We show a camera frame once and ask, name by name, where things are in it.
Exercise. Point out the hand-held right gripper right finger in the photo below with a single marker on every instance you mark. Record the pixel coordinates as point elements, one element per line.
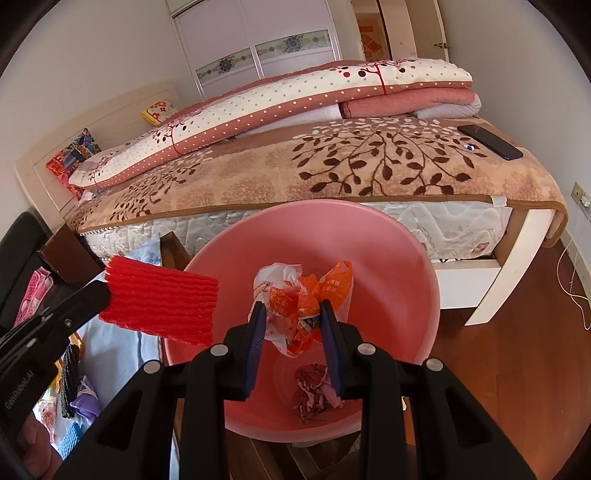
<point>330,342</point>

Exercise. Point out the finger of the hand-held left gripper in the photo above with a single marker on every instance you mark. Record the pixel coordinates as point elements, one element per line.
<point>83,302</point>

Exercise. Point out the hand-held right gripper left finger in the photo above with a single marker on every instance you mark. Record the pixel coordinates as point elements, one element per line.
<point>256,342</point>

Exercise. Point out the orange white plastic bag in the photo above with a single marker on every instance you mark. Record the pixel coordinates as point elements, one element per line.
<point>281,295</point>

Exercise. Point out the red foam fruit net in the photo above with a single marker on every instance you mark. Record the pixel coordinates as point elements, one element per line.
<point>157,300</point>

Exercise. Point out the pink plastic basin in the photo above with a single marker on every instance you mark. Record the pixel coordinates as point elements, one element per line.
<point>300,235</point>

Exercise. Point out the person's left hand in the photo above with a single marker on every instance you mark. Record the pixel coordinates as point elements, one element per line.
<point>34,438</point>

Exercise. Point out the black knitted cloth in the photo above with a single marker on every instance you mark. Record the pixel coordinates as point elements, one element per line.
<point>69,378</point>

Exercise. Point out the dark brown nightstand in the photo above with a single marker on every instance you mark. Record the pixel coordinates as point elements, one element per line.
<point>69,254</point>

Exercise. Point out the pink patterned cloth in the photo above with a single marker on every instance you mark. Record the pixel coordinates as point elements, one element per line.
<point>32,295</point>

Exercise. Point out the crumpled dark red paper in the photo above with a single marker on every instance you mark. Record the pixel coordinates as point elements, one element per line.
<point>310,392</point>

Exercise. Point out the purple cloth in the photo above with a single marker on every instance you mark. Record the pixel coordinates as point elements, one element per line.
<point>85,401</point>

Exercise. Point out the black chair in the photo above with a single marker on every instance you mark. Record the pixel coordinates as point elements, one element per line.
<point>18,249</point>

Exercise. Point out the wooden table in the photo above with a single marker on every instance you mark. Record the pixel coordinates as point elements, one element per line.
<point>174,251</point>

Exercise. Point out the white quilted mattress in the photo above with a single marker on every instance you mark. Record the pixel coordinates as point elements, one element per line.
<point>194,226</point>

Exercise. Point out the colourful patchwork pillow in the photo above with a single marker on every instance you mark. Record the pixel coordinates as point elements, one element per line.
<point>74,154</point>

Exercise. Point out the bed with floral bedding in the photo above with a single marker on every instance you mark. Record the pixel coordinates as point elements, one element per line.
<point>369,161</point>

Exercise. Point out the cream wooden headboard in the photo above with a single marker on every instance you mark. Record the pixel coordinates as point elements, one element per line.
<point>92,115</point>

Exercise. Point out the yellow floral pillow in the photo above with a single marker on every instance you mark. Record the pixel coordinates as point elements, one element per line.
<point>159,111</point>

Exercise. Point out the dotted pink white quilt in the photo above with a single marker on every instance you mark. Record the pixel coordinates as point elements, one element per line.
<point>277,101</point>

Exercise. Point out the black smartphone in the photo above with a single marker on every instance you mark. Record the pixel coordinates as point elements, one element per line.
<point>489,141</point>

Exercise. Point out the pink folded blanket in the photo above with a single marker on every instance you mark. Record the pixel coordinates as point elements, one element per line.
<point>415,99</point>

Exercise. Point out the white folded sheet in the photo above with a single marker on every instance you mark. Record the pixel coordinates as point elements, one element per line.
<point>455,110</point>

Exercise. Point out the white sliding door wardrobe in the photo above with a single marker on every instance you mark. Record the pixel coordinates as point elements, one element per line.
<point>258,37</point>

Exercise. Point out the cream room door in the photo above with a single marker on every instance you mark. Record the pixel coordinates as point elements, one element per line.
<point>397,27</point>

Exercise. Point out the white bed frame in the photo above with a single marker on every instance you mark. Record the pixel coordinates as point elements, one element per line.
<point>508,277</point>

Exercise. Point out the white wall socket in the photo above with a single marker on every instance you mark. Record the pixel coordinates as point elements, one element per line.
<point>581,194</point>

